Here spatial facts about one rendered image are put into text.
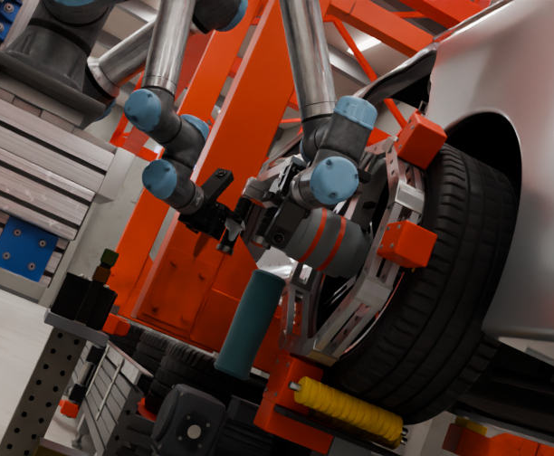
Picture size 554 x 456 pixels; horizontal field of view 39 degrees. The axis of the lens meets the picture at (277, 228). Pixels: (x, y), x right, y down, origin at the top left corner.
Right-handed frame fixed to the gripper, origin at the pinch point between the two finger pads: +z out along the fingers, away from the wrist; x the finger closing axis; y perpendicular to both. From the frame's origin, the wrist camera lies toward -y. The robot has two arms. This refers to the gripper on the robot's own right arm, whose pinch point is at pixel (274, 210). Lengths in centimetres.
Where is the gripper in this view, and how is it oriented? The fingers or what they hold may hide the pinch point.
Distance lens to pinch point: 163.9
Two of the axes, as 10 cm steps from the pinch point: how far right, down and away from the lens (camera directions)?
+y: 3.7, -9.1, 1.8
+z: -2.9, 0.7, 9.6
